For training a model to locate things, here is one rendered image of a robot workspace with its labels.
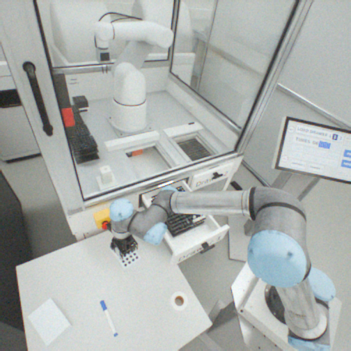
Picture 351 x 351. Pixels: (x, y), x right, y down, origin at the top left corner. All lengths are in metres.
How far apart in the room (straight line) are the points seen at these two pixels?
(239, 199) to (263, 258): 0.19
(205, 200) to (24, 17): 0.61
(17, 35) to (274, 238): 0.67
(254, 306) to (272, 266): 0.53
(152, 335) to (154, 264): 0.27
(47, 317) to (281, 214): 0.84
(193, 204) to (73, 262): 0.63
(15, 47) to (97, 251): 0.82
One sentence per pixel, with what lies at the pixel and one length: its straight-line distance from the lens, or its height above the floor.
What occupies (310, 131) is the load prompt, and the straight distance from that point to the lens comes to 1.48.
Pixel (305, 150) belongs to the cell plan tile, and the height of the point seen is 1.07.
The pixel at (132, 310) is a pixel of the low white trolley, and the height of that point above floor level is 0.76.
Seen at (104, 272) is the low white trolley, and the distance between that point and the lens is 1.06.
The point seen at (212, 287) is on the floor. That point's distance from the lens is 1.90.
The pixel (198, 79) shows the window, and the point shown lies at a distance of 0.84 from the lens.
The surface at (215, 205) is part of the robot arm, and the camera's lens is 0.66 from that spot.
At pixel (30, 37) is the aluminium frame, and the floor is 1.59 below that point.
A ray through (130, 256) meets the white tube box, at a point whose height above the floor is 0.78.
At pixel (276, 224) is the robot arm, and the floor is 1.38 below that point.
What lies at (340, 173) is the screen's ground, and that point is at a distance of 1.58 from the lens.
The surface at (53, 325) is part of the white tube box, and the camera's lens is 0.99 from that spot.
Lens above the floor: 1.75
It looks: 45 degrees down
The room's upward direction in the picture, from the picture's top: 11 degrees clockwise
